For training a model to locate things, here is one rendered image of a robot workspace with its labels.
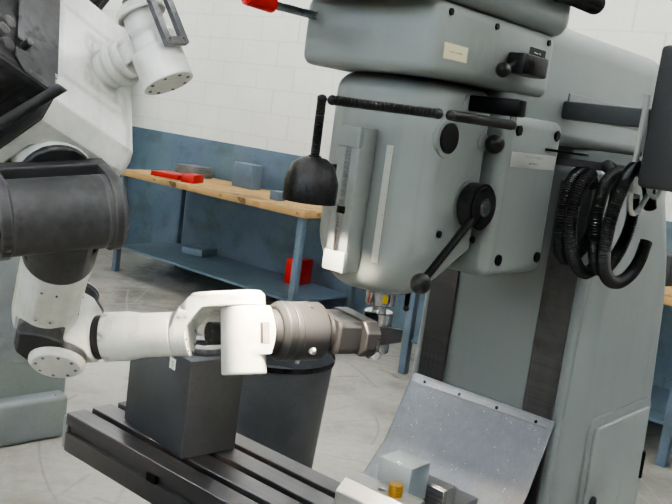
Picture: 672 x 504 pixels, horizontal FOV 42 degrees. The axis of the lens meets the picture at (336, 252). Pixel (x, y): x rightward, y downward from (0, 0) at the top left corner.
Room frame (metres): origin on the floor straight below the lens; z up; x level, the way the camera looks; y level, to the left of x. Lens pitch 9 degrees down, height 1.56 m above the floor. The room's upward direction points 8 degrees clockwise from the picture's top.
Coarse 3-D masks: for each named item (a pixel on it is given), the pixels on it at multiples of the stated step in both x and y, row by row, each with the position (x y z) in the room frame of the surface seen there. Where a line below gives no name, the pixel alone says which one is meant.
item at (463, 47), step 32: (320, 0) 1.31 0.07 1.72; (352, 0) 1.27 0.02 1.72; (384, 0) 1.23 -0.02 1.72; (416, 0) 1.20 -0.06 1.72; (320, 32) 1.30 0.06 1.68; (352, 32) 1.26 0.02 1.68; (384, 32) 1.22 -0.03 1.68; (416, 32) 1.19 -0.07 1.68; (448, 32) 1.19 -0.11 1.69; (480, 32) 1.25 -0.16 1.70; (512, 32) 1.32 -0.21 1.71; (320, 64) 1.31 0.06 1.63; (352, 64) 1.26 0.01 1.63; (384, 64) 1.22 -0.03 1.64; (416, 64) 1.19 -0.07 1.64; (448, 64) 1.20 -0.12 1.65; (480, 64) 1.26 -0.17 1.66
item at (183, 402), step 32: (128, 384) 1.67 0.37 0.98; (160, 384) 1.58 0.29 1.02; (192, 384) 1.51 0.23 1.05; (224, 384) 1.56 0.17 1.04; (128, 416) 1.66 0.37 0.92; (160, 416) 1.57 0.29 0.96; (192, 416) 1.52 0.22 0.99; (224, 416) 1.57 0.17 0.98; (192, 448) 1.52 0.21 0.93; (224, 448) 1.57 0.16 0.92
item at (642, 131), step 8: (648, 96) 1.35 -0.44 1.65; (648, 104) 1.35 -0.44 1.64; (648, 112) 1.39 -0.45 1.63; (640, 120) 1.36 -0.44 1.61; (640, 128) 1.36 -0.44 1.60; (640, 136) 1.36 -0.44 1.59; (640, 144) 1.36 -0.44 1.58; (632, 184) 1.38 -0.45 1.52; (632, 192) 1.38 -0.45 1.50; (648, 192) 1.40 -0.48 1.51; (632, 200) 1.39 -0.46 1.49; (632, 208) 1.40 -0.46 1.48; (640, 208) 1.41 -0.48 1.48
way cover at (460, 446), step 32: (416, 384) 1.71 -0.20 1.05; (448, 384) 1.67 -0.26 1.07; (416, 416) 1.67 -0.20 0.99; (448, 416) 1.63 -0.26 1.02; (480, 416) 1.60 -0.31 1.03; (512, 416) 1.57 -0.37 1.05; (384, 448) 1.66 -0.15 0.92; (416, 448) 1.63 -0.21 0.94; (448, 448) 1.60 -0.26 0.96; (480, 448) 1.57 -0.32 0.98; (512, 448) 1.54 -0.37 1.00; (544, 448) 1.51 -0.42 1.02; (448, 480) 1.55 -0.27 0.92; (480, 480) 1.53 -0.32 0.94; (512, 480) 1.50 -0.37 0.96
